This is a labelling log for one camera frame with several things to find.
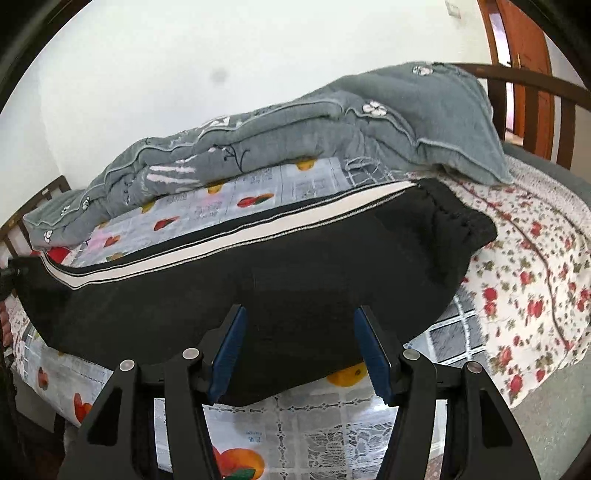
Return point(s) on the grey floral quilt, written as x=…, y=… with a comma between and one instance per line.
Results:
x=295, y=138

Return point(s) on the fruit print bed sheet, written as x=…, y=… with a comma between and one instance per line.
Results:
x=258, y=429

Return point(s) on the brown wooden door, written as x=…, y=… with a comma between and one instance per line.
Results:
x=519, y=60

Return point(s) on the red floral bed sheet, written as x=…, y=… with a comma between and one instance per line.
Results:
x=521, y=272

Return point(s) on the dark wooden bed frame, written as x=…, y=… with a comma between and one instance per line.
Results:
x=526, y=106

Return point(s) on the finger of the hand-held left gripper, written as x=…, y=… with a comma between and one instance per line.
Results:
x=5, y=281

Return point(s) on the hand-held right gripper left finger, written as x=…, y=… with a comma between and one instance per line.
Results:
x=227, y=355

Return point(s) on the black pants with white stripe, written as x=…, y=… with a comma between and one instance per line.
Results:
x=286, y=281

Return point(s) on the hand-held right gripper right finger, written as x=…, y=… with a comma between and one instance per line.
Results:
x=375, y=355

